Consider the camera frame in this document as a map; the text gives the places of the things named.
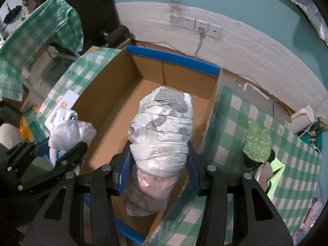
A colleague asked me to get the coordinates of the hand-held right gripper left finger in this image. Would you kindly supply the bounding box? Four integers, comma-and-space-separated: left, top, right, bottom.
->
20, 141, 134, 246

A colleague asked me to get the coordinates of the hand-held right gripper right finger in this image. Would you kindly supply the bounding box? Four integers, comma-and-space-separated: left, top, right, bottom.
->
187, 141, 295, 246

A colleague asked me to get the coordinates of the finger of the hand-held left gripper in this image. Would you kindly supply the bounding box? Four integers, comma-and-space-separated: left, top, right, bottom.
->
17, 141, 88, 193
6, 138, 51, 172

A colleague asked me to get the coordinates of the white plastic bag bundle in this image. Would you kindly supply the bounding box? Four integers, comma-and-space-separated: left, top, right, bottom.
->
48, 108, 97, 175

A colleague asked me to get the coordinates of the pink plastic bundle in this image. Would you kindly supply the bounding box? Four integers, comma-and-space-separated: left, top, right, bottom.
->
124, 169, 180, 217

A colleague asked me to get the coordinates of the white grey-dotted plastic bundle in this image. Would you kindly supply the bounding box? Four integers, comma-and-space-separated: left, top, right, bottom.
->
128, 87, 194, 178

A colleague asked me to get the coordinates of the cardboard box with blue tape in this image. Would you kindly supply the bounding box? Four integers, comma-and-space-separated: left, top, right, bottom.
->
70, 45, 222, 245

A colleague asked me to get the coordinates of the green sequin cloth item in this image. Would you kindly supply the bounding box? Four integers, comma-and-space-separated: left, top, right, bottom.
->
242, 120, 272, 163

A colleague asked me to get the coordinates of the grey garment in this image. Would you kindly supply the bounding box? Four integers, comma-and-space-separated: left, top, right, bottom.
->
254, 163, 273, 185

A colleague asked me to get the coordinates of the neon green garment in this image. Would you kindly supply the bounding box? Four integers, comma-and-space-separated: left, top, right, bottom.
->
266, 156, 286, 198

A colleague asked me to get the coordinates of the white card with yellow icons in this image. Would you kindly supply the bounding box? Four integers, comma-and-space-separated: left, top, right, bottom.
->
45, 91, 80, 132

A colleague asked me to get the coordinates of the green checkered tablecloth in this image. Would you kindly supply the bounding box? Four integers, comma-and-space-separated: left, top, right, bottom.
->
151, 84, 324, 246

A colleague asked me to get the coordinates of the green checkered box flap cover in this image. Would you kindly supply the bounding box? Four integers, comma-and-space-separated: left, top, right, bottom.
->
38, 47, 123, 144

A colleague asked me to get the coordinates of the white tape strip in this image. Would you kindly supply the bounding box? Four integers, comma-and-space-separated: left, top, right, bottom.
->
243, 83, 270, 99

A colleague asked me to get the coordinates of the green checkered plastic sheet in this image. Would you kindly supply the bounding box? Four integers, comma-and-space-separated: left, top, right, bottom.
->
0, 0, 84, 101

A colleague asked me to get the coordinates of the white plastic device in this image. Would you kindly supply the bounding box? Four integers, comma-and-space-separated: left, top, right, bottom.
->
282, 105, 314, 135

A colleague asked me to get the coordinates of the red and white printed item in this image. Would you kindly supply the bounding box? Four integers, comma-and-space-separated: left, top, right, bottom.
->
293, 197, 324, 244

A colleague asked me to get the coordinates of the black cylindrical device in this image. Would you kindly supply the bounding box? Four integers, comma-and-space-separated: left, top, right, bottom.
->
99, 26, 129, 48

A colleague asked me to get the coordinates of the black cloth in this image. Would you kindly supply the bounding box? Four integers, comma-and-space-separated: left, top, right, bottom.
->
23, 0, 119, 54

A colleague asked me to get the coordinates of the silver foil sheet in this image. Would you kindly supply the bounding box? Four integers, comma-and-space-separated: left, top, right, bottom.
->
295, 0, 328, 47

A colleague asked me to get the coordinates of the grey plug with cable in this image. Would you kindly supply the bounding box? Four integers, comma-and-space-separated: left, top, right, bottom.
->
195, 27, 206, 59

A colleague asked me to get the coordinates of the white wall socket with plug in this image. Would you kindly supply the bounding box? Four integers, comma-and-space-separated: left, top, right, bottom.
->
195, 19, 210, 33

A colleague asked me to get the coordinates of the white double wall socket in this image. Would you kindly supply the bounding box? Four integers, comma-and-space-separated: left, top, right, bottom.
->
170, 14, 197, 29

